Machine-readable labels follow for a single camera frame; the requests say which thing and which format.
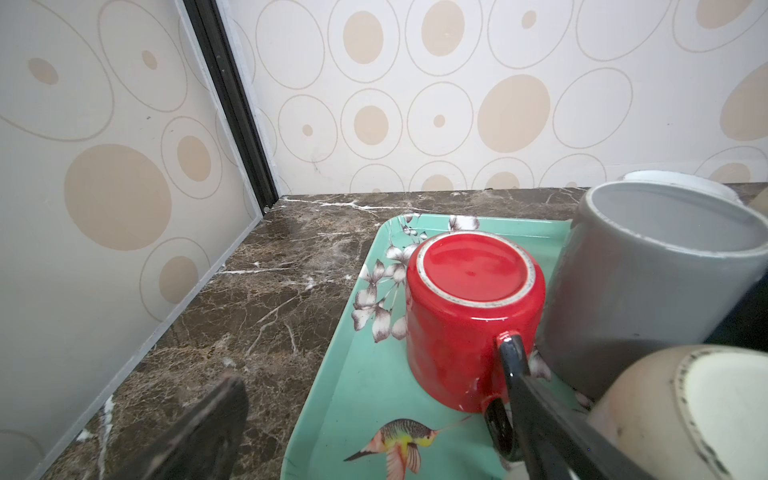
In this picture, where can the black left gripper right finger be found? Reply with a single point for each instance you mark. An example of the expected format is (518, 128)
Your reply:
(553, 442)

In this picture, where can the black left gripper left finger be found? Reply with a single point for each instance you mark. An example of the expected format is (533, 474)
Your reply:
(203, 444)

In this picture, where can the cream speckled mug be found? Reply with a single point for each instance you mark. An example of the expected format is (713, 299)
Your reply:
(690, 412)

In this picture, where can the light grey mug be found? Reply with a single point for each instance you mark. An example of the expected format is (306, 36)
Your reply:
(646, 266)

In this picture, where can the white mug back row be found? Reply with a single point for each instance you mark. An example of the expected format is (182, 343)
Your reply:
(683, 180)

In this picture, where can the green floral bird tray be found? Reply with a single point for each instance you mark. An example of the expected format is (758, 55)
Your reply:
(365, 381)

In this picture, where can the red mug black handle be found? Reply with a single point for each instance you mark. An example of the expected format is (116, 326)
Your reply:
(466, 292)

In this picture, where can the black corner frame post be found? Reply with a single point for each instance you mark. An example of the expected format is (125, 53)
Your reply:
(208, 24)

